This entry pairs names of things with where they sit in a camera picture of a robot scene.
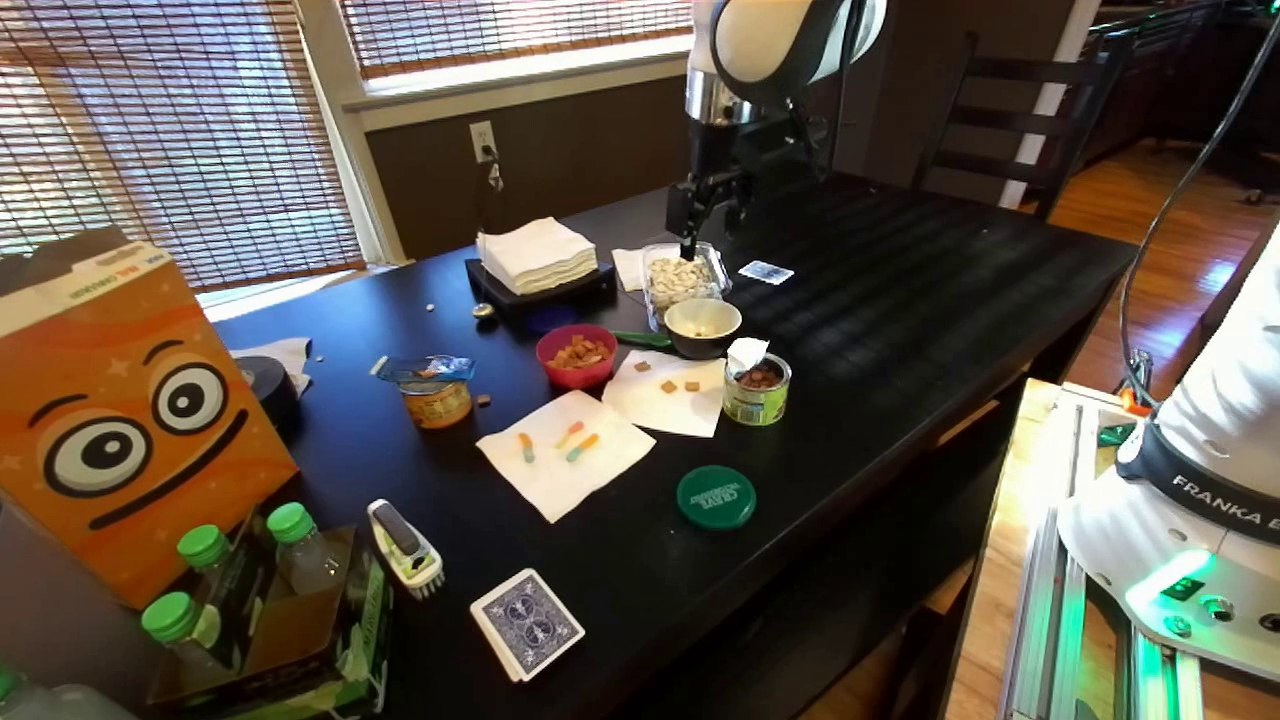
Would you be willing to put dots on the yellow green snack can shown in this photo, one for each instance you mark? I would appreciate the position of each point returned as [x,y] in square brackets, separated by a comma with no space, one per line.
[759,404]

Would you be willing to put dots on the colourful gummy worm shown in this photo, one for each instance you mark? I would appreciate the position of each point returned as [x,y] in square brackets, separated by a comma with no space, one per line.
[527,444]
[586,451]
[571,435]

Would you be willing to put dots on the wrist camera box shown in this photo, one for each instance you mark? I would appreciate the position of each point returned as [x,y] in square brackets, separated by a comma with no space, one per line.
[802,146]

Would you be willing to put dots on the stack of white napkins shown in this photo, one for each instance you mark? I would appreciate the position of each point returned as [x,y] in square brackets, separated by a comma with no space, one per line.
[538,255]

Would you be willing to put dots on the blue playing card box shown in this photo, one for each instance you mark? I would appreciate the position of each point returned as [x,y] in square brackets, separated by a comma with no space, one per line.
[767,274]

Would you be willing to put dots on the brown bamboo window blind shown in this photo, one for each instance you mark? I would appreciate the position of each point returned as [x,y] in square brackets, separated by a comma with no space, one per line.
[162,134]
[532,25]

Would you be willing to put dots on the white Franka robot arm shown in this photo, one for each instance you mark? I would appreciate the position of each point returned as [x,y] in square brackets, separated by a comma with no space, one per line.
[781,33]

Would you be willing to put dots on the black tape roll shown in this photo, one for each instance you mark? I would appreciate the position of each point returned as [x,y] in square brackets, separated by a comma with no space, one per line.
[268,388]

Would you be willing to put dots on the white bowl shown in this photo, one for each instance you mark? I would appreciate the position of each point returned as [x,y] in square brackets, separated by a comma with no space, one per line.
[703,324]

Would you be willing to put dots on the dark wooden chair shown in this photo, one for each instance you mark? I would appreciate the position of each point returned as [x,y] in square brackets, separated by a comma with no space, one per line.
[1012,123]

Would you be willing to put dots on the white popcorn pile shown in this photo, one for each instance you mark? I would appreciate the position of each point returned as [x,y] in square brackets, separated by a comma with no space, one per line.
[678,280]

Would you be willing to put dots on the wooden robot mount table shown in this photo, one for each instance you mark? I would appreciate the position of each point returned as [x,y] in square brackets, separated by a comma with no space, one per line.
[1043,585]

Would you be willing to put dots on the clear plastic popcorn container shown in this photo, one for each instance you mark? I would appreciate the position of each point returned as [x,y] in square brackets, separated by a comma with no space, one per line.
[674,280]

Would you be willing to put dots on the green bottle pack carton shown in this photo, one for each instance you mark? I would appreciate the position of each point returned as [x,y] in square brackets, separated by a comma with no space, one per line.
[314,654]

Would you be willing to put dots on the green capped plastic bottle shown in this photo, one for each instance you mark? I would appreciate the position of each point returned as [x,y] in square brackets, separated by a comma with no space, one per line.
[178,627]
[211,566]
[302,547]

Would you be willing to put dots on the green plastic stick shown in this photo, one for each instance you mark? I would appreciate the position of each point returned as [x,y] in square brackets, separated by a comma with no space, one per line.
[641,343]

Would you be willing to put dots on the white napkin with gummy worms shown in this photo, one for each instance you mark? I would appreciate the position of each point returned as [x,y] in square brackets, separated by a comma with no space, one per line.
[561,484]

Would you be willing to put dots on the blue playing card deck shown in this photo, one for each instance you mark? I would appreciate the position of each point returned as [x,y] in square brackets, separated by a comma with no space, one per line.
[528,627]

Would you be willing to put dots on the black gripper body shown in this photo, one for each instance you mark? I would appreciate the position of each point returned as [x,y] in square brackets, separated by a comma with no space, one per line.
[733,165]

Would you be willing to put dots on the small round brown cap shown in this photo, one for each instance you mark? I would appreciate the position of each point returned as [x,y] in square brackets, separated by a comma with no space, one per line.
[486,314]

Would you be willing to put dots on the black tray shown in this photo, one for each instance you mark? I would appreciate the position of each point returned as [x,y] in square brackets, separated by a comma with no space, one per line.
[586,299]

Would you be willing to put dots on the white wall outlet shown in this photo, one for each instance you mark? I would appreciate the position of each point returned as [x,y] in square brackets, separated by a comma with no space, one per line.
[483,142]

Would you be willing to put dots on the orange cereal box with face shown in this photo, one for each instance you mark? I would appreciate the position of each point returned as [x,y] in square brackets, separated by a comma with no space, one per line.
[135,427]

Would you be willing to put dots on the small glass jar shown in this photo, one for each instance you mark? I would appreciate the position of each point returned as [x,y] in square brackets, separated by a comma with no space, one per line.
[438,403]

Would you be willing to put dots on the green plastic lid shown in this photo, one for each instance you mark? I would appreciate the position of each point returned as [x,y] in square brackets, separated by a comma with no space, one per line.
[719,499]

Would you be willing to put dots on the red bowl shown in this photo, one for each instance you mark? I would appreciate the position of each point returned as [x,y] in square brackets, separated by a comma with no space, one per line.
[578,377]

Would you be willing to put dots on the orange snacks in red bowl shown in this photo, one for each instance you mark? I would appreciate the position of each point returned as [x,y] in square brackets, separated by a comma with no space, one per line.
[578,352]

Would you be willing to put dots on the brown snack pieces in can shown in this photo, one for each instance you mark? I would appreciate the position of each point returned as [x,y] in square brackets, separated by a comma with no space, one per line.
[763,377]

